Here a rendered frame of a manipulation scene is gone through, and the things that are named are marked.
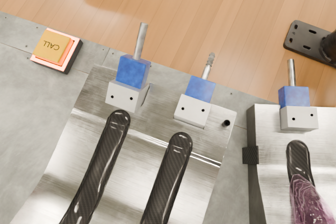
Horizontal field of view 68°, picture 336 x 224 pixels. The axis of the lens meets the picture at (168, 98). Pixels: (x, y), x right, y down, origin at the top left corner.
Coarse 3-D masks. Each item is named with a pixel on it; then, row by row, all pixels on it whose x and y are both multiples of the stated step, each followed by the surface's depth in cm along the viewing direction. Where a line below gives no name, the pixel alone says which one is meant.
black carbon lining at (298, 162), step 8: (288, 144) 42; (296, 144) 42; (304, 144) 42; (288, 152) 42; (296, 152) 42; (304, 152) 42; (288, 160) 42; (296, 160) 42; (304, 160) 42; (288, 168) 41; (296, 168) 42; (304, 168) 41; (288, 176) 40; (304, 176) 41; (312, 176) 40; (312, 184) 40
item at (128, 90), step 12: (144, 24) 36; (144, 36) 37; (120, 60) 37; (132, 60) 37; (144, 60) 39; (120, 72) 38; (132, 72) 38; (144, 72) 37; (108, 84) 38; (120, 84) 38; (132, 84) 38; (144, 84) 40; (108, 96) 38; (120, 96) 38; (132, 96) 37; (144, 96) 41; (132, 108) 38
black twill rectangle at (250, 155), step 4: (244, 148) 46; (248, 148) 44; (252, 148) 43; (256, 148) 41; (244, 152) 46; (248, 152) 44; (252, 152) 43; (256, 152) 41; (244, 156) 46; (248, 156) 44; (252, 156) 43; (256, 156) 41; (244, 160) 46; (248, 160) 44; (252, 160) 42; (256, 160) 41
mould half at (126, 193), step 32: (96, 64) 43; (96, 96) 42; (160, 96) 41; (64, 128) 41; (96, 128) 41; (128, 128) 40; (160, 128) 40; (192, 128) 40; (224, 128) 40; (64, 160) 40; (128, 160) 39; (160, 160) 39; (192, 160) 39; (32, 192) 38; (64, 192) 38; (128, 192) 38; (192, 192) 38
